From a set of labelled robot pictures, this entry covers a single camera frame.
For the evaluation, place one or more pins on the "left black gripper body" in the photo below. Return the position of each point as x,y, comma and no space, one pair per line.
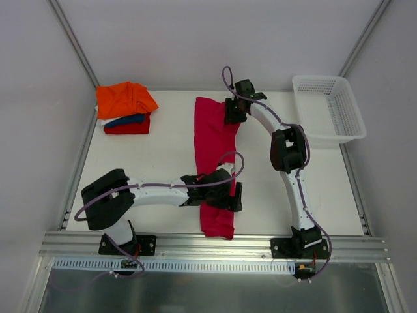
235,196

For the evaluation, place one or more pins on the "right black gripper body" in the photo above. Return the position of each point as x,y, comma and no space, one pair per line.
233,111

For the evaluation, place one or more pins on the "magenta t shirt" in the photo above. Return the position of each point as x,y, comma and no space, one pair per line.
213,138

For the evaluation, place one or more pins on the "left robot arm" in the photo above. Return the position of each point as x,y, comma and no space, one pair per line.
106,201

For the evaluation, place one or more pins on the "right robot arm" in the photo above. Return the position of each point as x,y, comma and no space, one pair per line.
289,155

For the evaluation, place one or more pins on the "red folded t shirt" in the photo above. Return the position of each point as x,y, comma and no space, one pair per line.
130,128

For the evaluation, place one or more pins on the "white plastic basket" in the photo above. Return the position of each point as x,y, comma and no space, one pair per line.
327,110

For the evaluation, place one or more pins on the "blue folded t shirt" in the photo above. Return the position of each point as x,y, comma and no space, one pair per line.
136,118

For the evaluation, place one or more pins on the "orange folded t shirt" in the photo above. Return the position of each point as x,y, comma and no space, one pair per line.
124,99

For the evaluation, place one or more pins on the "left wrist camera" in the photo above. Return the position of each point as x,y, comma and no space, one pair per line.
228,167

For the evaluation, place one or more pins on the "aluminium mounting rail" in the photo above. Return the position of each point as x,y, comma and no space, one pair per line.
353,249

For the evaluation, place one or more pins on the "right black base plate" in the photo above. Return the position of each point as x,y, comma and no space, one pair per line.
288,248

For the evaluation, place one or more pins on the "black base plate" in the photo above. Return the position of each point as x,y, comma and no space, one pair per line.
288,248
146,244

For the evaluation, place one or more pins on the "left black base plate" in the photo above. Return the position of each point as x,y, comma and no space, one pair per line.
146,244

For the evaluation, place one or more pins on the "white slotted cable duct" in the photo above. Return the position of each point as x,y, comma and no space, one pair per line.
178,266

